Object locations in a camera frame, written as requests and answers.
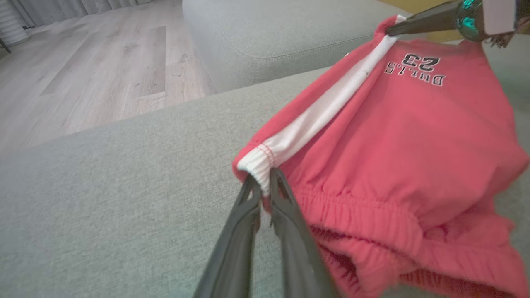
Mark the grey pleated curtain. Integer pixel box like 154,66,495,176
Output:
8,0,159,28

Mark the red shorts white stripe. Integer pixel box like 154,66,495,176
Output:
231,14,530,298

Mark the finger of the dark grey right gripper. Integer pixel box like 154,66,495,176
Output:
385,1,460,37

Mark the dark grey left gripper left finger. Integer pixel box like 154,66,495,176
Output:
193,174,263,298

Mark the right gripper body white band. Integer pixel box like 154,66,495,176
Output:
457,0,523,42

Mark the long yellow sofa back cushion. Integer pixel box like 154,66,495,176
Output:
379,0,466,44

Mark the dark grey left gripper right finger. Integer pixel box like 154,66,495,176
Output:
269,167,340,298

